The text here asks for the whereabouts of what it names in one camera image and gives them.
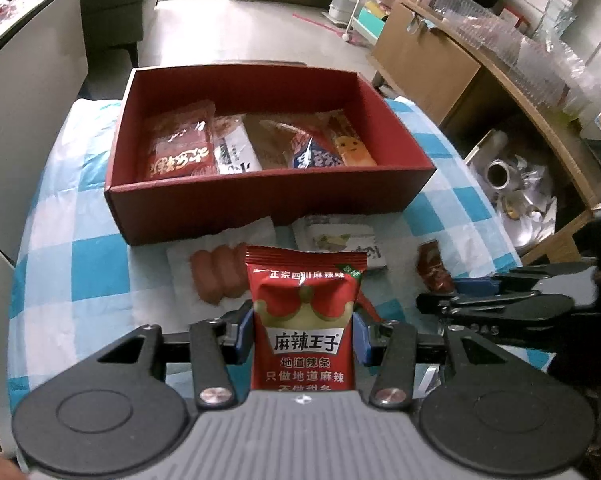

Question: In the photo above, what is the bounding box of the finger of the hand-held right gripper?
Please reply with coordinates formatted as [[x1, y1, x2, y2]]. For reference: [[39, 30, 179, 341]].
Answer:
[[453, 262, 598, 296], [417, 291, 576, 333]]

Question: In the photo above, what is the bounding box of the orange snack packet face print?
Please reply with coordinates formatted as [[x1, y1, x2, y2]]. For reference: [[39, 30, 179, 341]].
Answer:
[[325, 110, 378, 167]]

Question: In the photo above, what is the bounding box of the curved wooden desk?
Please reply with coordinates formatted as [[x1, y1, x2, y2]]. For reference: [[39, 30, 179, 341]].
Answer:
[[395, 0, 601, 266]]

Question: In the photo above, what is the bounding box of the clear plastic bag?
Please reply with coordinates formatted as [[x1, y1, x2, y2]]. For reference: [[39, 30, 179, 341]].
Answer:
[[463, 130, 563, 256]]

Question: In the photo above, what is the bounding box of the white sausage packet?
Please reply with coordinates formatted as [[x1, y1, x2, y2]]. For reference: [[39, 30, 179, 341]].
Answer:
[[166, 215, 277, 311]]

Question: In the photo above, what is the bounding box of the red snack packet crown print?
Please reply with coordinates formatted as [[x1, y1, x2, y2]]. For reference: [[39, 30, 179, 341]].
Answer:
[[244, 245, 370, 393]]

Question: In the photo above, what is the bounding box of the red cardboard box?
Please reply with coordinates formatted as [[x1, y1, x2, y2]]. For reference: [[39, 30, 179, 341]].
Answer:
[[104, 62, 437, 247]]

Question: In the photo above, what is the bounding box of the brown clear snack packet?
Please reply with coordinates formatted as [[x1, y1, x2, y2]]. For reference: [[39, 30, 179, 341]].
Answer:
[[243, 112, 306, 171]]

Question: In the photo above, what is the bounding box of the pink stick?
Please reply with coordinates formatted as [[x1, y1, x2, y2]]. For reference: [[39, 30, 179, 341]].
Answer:
[[300, 15, 348, 36]]

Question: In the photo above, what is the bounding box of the grey green sofa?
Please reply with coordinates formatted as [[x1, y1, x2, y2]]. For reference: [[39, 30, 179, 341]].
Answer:
[[78, 0, 168, 68]]

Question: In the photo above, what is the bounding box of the white packet green print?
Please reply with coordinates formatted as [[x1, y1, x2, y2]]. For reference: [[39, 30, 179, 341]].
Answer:
[[293, 214, 388, 271]]

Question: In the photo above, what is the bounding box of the blue and red snack packet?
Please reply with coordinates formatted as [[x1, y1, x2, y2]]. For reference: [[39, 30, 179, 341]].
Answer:
[[290, 127, 343, 170]]

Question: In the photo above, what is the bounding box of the small dark red packet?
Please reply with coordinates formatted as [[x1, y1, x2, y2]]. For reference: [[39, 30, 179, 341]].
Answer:
[[416, 240, 456, 293]]

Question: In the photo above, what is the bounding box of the white snack packet dark lettering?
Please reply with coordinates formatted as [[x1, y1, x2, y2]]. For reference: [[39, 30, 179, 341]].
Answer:
[[213, 115, 264, 176]]

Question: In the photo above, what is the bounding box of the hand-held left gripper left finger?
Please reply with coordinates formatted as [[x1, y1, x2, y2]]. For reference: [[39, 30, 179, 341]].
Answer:
[[94, 301, 255, 408]]

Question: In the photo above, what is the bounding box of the silver tape roll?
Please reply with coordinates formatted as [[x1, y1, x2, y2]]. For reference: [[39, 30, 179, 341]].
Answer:
[[485, 160, 513, 188]]

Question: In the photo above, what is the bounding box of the row of clear plastic cups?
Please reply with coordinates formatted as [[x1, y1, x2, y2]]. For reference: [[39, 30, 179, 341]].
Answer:
[[435, 0, 601, 116]]

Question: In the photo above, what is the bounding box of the red snack packet white lettering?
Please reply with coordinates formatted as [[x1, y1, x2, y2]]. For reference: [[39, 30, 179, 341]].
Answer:
[[139, 100, 216, 181]]

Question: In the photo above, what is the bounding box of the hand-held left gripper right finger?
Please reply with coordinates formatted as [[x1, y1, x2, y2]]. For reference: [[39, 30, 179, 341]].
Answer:
[[353, 305, 513, 408]]

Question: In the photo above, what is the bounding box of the blue white checkered tablecloth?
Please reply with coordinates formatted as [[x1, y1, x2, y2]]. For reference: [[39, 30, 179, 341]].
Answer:
[[8, 97, 556, 396]]

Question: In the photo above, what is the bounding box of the white rolling cart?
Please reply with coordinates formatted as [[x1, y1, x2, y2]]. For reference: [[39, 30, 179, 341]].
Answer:
[[330, 0, 396, 43]]

